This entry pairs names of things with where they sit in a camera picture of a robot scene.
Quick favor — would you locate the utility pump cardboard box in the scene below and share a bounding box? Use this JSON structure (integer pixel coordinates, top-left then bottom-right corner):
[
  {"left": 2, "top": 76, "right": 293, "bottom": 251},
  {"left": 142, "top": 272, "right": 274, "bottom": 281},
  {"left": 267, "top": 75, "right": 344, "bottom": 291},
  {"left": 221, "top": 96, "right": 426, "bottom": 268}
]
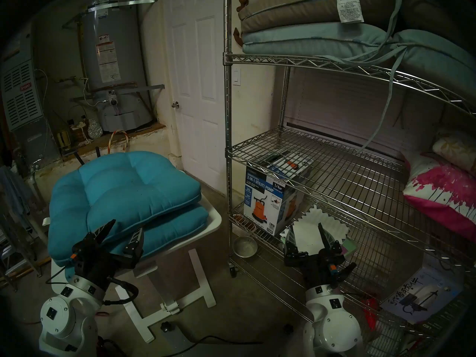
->
[{"left": 244, "top": 152, "right": 313, "bottom": 237}]

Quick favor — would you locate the metal bowl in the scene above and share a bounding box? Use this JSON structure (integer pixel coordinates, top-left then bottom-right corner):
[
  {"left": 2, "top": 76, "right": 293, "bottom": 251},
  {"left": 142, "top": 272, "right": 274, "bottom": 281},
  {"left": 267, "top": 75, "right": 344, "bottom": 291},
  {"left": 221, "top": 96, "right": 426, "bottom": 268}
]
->
[{"left": 232, "top": 236, "right": 258, "bottom": 258}]

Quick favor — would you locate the metal heater strap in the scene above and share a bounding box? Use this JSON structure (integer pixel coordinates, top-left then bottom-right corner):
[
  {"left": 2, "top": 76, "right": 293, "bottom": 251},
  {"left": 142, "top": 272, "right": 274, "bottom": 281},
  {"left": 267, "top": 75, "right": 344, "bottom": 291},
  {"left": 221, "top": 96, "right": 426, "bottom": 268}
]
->
[
  {"left": 71, "top": 84, "right": 165, "bottom": 100},
  {"left": 61, "top": 0, "right": 158, "bottom": 29}
]

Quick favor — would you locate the blue hanging cloth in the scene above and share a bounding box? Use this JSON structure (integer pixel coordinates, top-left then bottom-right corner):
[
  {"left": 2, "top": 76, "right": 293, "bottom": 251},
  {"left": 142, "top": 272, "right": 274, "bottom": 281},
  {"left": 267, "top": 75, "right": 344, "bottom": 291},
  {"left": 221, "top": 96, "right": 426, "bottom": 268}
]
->
[{"left": 0, "top": 166, "right": 32, "bottom": 219}]

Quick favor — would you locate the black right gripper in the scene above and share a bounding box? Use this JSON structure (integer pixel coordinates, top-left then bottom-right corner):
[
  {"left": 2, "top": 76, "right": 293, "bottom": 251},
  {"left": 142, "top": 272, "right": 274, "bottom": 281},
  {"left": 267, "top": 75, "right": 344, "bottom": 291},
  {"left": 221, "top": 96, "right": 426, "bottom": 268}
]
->
[{"left": 284, "top": 222, "right": 357, "bottom": 290}]

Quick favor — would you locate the brown bench cushion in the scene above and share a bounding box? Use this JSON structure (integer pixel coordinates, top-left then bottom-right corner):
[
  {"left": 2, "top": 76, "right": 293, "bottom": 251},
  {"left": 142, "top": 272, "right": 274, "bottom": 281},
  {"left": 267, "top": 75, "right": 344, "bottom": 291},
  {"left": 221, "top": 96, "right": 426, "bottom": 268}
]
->
[{"left": 238, "top": 0, "right": 476, "bottom": 39}]

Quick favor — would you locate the red plastic object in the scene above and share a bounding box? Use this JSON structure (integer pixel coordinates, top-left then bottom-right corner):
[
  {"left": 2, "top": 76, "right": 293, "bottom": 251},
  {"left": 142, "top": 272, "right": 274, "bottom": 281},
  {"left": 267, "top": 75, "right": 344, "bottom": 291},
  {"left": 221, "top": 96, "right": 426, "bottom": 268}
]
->
[{"left": 363, "top": 297, "right": 380, "bottom": 331}]

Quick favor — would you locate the white box with black print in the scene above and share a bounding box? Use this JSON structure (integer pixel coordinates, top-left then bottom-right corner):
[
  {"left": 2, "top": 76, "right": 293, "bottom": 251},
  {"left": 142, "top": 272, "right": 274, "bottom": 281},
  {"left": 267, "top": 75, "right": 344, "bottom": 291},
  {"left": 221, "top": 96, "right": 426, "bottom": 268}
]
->
[{"left": 379, "top": 265, "right": 463, "bottom": 325}]

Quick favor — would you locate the pink splash print cushion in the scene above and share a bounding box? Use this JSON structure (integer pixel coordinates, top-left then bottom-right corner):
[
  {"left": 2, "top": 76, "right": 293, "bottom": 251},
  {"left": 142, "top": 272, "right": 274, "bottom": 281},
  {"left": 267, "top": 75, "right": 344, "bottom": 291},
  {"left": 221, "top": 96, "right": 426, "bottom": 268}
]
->
[{"left": 402, "top": 152, "right": 476, "bottom": 241}]

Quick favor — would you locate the grey water heater tank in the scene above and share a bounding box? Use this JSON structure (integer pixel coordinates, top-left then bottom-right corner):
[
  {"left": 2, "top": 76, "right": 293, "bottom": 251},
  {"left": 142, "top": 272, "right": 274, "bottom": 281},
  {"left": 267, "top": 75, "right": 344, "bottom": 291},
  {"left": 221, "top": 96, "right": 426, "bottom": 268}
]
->
[{"left": 76, "top": 0, "right": 155, "bottom": 133}]

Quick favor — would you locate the metal step ladder frame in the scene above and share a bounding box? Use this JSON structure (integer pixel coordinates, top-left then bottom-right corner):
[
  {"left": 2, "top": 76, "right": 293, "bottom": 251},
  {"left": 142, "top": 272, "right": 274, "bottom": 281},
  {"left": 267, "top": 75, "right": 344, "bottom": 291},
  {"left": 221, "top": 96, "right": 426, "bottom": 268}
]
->
[{"left": 0, "top": 211, "right": 41, "bottom": 279}]

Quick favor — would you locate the white overbed table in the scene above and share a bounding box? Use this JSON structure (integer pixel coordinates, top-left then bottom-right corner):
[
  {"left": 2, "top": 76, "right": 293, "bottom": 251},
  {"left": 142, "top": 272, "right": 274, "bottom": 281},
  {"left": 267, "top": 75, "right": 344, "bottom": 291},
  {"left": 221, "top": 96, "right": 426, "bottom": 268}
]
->
[{"left": 42, "top": 170, "right": 222, "bottom": 344}]

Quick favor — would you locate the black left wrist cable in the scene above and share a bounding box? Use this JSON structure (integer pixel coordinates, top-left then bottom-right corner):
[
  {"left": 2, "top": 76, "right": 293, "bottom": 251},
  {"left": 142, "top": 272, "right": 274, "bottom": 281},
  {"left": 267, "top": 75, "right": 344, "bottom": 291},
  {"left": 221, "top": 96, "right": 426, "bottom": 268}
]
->
[{"left": 46, "top": 265, "right": 140, "bottom": 306}]

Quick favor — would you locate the wooden stick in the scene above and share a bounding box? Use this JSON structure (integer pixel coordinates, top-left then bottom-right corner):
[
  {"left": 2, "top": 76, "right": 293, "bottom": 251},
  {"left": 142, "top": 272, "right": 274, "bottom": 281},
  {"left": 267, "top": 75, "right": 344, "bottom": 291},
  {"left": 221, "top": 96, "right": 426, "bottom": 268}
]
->
[{"left": 0, "top": 256, "right": 52, "bottom": 284}]

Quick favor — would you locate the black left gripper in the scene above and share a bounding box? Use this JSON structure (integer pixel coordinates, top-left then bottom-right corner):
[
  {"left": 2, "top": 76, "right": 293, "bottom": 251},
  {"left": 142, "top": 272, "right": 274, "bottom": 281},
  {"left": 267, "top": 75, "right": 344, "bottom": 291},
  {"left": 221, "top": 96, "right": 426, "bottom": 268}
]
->
[{"left": 71, "top": 219, "right": 145, "bottom": 290}]

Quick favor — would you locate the white panel door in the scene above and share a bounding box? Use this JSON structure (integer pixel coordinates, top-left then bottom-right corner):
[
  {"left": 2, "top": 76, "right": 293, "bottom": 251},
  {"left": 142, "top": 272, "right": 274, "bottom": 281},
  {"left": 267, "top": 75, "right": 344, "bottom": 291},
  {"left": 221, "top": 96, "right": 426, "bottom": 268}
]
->
[{"left": 164, "top": 0, "right": 231, "bottom": 195}]

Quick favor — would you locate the orange white striped loop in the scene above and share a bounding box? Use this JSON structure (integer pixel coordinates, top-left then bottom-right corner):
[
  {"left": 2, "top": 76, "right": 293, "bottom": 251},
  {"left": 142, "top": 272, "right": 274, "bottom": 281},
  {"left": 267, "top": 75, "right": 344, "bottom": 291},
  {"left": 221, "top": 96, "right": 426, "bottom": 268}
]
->
[{"left": 108, "top": 129, "right": 129, "bottom": 154}]

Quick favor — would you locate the teal tufted seat cushion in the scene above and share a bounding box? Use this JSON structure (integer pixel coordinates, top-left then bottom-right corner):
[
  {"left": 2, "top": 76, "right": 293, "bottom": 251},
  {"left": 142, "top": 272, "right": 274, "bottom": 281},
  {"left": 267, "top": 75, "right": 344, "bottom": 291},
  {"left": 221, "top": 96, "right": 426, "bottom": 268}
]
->
[
  {"left": 64, "top": 206, "right": 209, "bottom": 280},
  {"left": 48, "top": 151, "right": 202, "bottom": 266}
]

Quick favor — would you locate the black floor cable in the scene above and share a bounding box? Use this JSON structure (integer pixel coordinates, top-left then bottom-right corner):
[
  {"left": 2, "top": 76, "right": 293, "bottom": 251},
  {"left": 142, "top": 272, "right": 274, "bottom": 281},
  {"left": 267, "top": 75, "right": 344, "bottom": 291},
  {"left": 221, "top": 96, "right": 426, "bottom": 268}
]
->
[{"left": 164, "top": 336, "right": 263, "bottom": 357}]

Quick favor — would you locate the grey floor plate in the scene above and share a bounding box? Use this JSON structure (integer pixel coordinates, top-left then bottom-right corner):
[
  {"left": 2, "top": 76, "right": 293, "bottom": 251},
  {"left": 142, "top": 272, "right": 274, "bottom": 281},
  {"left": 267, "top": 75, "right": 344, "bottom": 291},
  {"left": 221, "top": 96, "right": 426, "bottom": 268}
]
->
[{"left": 165, "top": 323, "right": 209, "bottom": 357}]

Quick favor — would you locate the grey furnace unit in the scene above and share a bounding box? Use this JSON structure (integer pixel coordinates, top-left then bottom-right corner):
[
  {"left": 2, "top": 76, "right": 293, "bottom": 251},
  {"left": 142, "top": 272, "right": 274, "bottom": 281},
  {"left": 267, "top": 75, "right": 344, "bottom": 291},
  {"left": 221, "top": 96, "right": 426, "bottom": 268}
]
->
[{"left": 0, "top": 33, "right": 60, "bottom": 167}]

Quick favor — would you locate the pale blue bench cushion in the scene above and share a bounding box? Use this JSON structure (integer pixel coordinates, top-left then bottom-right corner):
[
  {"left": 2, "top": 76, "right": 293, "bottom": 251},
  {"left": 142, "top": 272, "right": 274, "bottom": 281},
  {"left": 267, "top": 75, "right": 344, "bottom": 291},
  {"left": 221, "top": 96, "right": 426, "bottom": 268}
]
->
[{"left": 242, "top": 22, "right": 476, "bottom": 152}]

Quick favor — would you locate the cream floral leaf cushion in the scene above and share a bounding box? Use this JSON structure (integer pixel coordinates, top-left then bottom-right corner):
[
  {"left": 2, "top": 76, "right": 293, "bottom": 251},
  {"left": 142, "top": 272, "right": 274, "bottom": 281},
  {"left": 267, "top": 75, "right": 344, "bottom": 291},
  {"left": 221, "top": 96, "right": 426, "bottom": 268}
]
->
[{"left": 431, "top": 128, "right": 476, "bottom": 174}]

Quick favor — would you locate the chrome wire shelving rack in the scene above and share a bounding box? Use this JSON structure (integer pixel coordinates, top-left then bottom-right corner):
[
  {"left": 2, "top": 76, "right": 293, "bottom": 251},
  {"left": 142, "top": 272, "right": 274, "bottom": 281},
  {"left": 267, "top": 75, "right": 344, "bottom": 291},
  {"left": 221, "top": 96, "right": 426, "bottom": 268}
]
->
[{"left": 222, "top": 0, "right": 476, "bottom": 357}]

